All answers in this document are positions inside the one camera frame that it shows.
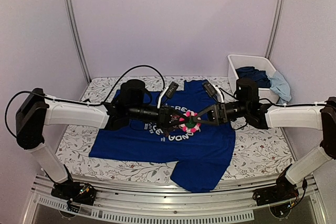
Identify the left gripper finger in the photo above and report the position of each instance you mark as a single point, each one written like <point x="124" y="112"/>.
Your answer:
<point x="172" y="126"/>
<point x="175" y="115"/>

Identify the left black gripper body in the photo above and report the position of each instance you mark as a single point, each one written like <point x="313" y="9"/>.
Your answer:
<point x="136" y="112"/>

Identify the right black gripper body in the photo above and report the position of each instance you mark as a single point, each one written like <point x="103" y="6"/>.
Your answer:
<point x="220" y="114"/>

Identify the pink flower brooch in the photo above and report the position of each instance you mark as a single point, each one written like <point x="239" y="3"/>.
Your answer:
<point x="189" y="126"/>

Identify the blue printed t-shirt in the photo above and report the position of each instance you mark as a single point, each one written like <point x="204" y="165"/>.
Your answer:
<point x="202" y="155"/>

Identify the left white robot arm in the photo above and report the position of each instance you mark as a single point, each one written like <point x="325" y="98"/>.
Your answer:
<point x="39" y="110"/>

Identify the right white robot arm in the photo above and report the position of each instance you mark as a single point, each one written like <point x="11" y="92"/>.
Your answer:
<point x="319" y="116"/>

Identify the dark navy clothing in bin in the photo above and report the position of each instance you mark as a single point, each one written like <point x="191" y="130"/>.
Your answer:
<point x="256" y="75"/>

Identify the light blue cloth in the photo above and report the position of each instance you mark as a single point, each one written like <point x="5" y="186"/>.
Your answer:
<point x="280" y="86"/>

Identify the white plastic bin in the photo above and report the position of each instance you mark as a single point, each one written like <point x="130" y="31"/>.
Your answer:
<point x="260" y="63"/>

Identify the floral table cloth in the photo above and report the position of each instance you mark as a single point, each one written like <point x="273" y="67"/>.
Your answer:
<point x="256" y="153"/>

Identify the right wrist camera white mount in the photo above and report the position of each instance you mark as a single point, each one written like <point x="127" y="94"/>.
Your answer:
<point x="213" y="92"/>

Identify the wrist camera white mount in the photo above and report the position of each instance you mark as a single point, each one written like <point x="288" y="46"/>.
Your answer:
<point x="213" y="92"/>
<point x="167" y="92"/>

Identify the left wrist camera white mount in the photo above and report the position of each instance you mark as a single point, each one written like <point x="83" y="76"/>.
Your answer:
<point x="167" y="92"/>

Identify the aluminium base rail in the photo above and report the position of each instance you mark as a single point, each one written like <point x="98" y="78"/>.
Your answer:
<point x="139" y="202"/>

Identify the right aluminium frame post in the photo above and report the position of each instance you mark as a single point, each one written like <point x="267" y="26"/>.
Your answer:
<point x="274" y="28"/>

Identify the aluminium frame post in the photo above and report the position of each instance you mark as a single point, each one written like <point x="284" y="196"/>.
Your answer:
<point x="274" y="28"/>
<point x="76" y="39"/>

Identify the left aluminium frame post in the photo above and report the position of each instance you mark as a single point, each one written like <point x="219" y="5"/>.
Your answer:
<point x="76" y="39"/>

